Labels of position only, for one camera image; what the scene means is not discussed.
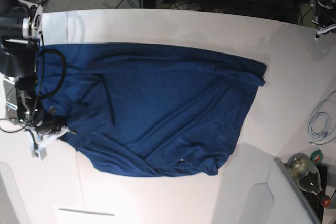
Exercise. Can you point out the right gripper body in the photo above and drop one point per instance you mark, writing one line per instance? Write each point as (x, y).
(45, 124)

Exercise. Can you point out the dark blue t-shirt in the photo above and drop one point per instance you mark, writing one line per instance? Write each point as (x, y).
(145, 110)

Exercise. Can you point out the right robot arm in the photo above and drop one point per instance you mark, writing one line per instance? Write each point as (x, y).
(21, 34)

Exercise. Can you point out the clear glass bottle red cap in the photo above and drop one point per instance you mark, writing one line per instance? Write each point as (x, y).
(306, 175)

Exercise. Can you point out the green tape roll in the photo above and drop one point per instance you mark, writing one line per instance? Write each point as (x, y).
(317, 157)

